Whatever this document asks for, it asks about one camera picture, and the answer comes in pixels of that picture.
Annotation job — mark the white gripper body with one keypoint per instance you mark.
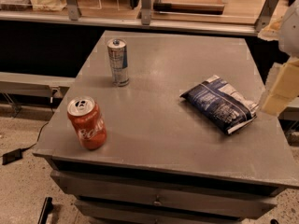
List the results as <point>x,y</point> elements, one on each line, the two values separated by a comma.
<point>290,32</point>

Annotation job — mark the red coke can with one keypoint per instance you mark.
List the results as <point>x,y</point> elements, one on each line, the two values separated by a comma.
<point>85,116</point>

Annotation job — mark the metal shelf bracket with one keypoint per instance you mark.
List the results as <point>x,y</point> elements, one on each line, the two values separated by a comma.
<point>145,12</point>
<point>73,10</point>
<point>266,13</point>

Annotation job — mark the grey drawer cabinet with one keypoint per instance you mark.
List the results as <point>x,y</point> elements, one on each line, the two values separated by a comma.
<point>163,161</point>

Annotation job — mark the metal shelf bracket right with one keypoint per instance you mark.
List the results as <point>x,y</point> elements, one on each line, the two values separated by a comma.
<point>266,13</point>

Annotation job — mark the grey metal bench rail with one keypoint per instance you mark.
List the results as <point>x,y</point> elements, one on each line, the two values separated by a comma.
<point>34,85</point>

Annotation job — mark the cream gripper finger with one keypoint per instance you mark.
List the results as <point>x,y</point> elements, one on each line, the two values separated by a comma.
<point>272,31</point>
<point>281,87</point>

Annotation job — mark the black power adapter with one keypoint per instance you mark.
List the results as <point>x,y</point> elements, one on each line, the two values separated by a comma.
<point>12,156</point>

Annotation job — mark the black object on floor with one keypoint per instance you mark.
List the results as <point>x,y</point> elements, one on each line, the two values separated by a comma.
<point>46,209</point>

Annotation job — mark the blue chip bag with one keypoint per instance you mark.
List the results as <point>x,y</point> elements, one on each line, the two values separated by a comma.
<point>221,103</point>

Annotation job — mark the silver blue energy drink can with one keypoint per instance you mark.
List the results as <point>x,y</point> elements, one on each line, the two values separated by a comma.
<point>117,52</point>

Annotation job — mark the metal shelf bracket left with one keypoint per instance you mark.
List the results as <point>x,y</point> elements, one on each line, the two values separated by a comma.
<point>73,10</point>

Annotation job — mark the metal shelf bracket middle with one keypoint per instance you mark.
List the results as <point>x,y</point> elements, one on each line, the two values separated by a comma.
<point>145,12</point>

